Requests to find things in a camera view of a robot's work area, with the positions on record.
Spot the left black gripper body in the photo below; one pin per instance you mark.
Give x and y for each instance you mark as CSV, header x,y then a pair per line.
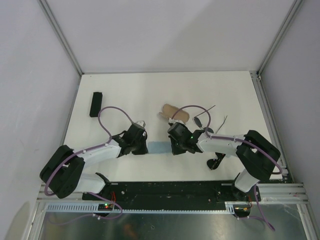
x,y
139,146

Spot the aluminium corner post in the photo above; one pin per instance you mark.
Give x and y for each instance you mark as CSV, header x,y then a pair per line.
x,y
52,20
280,35

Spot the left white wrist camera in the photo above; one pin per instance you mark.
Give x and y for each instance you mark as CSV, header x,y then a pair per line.
x,y
141,123

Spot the left aluminium corner post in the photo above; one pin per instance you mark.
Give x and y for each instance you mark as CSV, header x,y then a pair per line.
x,y
52,20

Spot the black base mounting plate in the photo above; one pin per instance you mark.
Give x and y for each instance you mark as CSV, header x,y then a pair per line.
x,y
173,202

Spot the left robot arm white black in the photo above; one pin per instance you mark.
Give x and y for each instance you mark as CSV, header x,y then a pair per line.
x,y
63,173

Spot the black folded sunglasses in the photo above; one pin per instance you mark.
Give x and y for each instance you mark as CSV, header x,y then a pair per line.
x,y
214,163

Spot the blue cleaning cloth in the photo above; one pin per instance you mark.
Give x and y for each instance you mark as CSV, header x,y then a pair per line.
x,y
159,147

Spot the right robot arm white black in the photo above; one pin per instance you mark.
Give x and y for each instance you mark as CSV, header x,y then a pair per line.
x,y
258,156

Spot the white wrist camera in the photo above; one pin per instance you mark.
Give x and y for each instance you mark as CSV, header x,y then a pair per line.
x,y
171,121
141,123

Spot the white slotted cable duct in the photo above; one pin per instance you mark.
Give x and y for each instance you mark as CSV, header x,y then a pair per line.
x,y
93,207

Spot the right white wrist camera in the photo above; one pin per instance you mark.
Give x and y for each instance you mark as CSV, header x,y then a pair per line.
x,y
171,121

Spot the right aluminium corner post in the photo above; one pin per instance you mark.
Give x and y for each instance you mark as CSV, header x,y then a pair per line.
x,y
280,35

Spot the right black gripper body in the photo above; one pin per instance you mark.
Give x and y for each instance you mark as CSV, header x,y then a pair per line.
x,y
177,146

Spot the black rectangular glasses case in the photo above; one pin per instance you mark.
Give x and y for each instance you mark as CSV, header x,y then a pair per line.
x,y
96,104

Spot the patterned glasses case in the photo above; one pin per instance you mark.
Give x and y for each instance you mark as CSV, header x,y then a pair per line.
x,y
172,112

